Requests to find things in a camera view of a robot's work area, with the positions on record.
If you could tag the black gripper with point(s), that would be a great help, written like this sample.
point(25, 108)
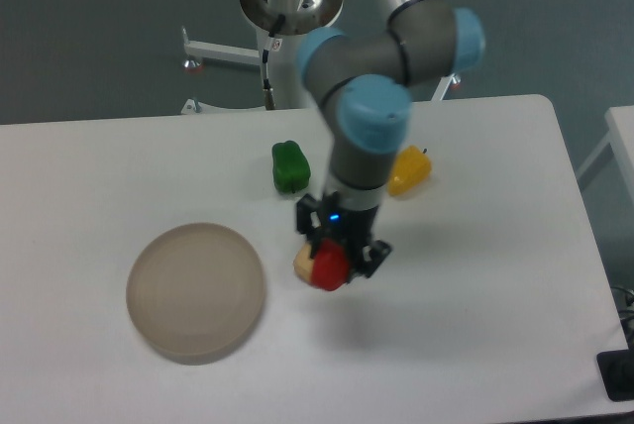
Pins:
point(330, 219)

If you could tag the red toy bell pepper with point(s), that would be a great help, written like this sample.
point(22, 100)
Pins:
point(331, 267)

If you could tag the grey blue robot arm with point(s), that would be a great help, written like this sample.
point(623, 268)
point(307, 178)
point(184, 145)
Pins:
point(361, 87)

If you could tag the green toy bell pepper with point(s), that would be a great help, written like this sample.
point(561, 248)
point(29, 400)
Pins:
point(290, 168)

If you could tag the yellow toy bell pepper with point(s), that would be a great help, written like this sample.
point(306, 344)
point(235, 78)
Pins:
point(411, 167)

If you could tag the beige round plate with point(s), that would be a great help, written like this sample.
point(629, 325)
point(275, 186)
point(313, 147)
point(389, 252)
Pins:
point(196, 293)

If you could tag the beige toy bread loaf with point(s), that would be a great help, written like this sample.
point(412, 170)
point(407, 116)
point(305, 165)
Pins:
point(303, 263)

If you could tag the white side table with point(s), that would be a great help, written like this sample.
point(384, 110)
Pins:
point(616, 144)

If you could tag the black box at table edge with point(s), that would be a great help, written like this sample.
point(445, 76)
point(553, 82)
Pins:
point(616, 369)

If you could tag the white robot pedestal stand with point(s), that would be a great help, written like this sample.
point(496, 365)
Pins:
point(303, 61)

